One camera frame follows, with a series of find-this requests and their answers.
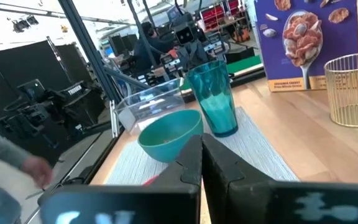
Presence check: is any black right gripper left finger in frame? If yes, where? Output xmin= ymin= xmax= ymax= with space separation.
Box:
xmin=38 ymin=134 xmax=203 ymax=224

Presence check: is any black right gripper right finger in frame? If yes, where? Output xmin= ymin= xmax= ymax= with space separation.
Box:
xmin=201 ymin=133 xmax=358 ymax=224

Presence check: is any clear plastic container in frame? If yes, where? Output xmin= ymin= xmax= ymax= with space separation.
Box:
xmin=114 ymin=77 xmax=186 ymax=137

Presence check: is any teal glass tumbler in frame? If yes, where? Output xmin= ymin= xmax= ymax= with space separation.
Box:
xmin=186 ymin=60 xmax=239 ymax=138

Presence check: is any purple cereal bag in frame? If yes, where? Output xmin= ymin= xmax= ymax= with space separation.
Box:
xmin=253 ymin=0 xmax=358 ymax=93

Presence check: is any red parts bin rack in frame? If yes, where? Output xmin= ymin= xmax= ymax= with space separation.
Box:
xmin=200 ymin=0 xmax=248 ymax=31

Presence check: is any person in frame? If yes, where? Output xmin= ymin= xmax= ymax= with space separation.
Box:
xmin=133 ymin=21 xmax=175 ymax=73

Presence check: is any grey woven placemat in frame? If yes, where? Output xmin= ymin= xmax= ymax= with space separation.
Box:
xmin=106 ymin=106 xmax=300 ymax=186

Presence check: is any black computer monitor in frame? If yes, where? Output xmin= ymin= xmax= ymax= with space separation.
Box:
xmin=108 ymin=33 xmax=139 ymax=57

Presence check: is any teal bowl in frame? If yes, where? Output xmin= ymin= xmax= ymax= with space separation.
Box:
xmin=137 ymin=109 xmax=204 ymax=164

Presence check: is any green floor mat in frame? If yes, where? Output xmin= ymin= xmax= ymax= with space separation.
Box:
xmin=227 ymin=55 xmax=263 ymax=75

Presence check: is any person's hand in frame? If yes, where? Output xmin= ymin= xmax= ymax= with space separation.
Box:
xmin=20 ymin=155 xmax=55 ymax=190

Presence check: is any black backdrop panel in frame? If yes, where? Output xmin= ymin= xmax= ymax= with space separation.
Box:
xmin=0 ymin=39 xmax=83 ymax=166

